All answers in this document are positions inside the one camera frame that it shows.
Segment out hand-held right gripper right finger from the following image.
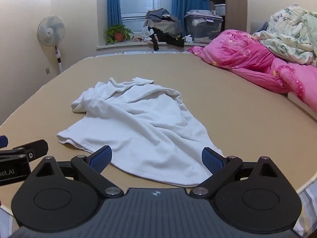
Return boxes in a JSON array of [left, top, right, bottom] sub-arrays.
[[189, 147, 285, 199]]

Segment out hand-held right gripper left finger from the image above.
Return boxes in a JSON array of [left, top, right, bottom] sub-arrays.
[[31, 145, 124, 199]]

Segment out white standing fan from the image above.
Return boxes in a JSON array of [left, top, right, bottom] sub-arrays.
[[37, 15, 66, 74]]

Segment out striped bed sheet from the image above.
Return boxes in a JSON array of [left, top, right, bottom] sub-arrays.
[[0, 186, 317, 238]]

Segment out floral white quilt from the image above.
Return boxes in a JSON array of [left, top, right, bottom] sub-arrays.
[[253, 4, 317, 67]]

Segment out white t-shirt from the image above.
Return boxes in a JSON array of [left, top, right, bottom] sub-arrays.
[[56, 77, 224, 187]]

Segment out blue garment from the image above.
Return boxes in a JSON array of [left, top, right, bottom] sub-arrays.
[[256, 21, 270, 33]]

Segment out pile of dark clothes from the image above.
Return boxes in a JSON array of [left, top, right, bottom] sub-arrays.
[[142, 9, 185, 47]]

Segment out beige bed mattress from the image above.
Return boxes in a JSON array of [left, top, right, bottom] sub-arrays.
[[0, 51, 317, 214]]

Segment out potted green plant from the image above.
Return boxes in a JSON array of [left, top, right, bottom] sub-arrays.
[[104, 24, 134, 45]]

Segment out pink quilt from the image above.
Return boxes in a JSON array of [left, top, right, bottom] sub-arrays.
[[188, 29, 317, 109]]

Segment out wooden wardrobe panel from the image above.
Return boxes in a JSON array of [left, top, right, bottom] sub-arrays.
[[225, 0, 250, 34]]

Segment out white folded bedding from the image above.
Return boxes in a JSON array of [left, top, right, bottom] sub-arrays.
[[287, 92, 317, 122]]

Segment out clear plastic storage bin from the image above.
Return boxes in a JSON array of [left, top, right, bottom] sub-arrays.
[[184, 12, 223, 44]]

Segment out folded grey clothes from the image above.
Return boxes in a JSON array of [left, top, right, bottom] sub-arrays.
[[186, 9, 211, 17]]

